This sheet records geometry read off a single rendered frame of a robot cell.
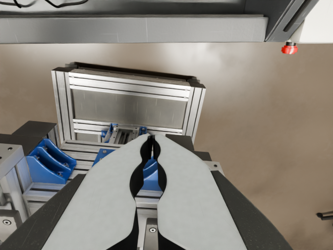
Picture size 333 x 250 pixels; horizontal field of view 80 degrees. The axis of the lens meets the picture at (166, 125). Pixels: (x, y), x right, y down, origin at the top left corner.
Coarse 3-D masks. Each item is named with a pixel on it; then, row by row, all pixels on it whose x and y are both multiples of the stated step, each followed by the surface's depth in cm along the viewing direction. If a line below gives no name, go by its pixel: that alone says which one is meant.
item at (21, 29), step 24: (0, 24) 33; (24, 24) 33; (48, 24) 33; (72, 24) 33; (96, 24) 33; (120, 24) 33; (144, 24) 33; (168, 24) 33; (192, 24) 34; (216, 24) 34; (240, 24) 34; (264, 24) 34
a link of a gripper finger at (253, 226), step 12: (216, 180) 9; (228, 192) 8; (240, 192) 8; (228, 204) 7; (240, 204) 7; (252, 204) 7; (240, 216) 7; (252, 216) 7; (264, 216) 7; (240, 228) 7; (252, 228) 7; (264, 228) 7; (276, 228) 7; (252, 240) 6; (264, 240) 6; (276, 240) 6
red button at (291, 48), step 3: (288, 42) 49; (291, 42) 49; (285, 45) 50; (288, 45) 49; (291, 45) 49; (294, 45) 49; (282, 48) 50; (285, 48) 49; (288, 48) 49; (291, 48) 49; (294, 48) 48; (297, 48) 49; (282, 51) 50; (285, 51) 49; (288, 51) 49; (291, 51) 49; (294, 51) 49
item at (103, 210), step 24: (144, 144) 11; (96, 168) 9; (120, 168) 9; (96, 192) 8; (120, 192) 8; (72, 216) 7; (96, 216) 7; (120, 216) 7; (48, 240) 6; (72, 240) 6; (96, 240) 6; (120, 240) 6
